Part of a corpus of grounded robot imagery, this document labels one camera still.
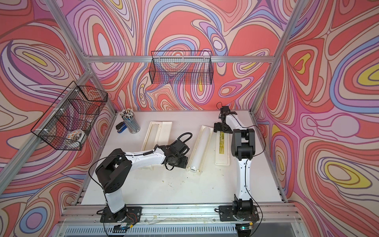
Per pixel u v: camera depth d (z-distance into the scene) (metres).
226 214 0.73
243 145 0.63
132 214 0.73
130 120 0.96
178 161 0.78
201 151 0.92
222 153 0.92
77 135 0.73
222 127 0.93
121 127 1.06
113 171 0.49
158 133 0.98
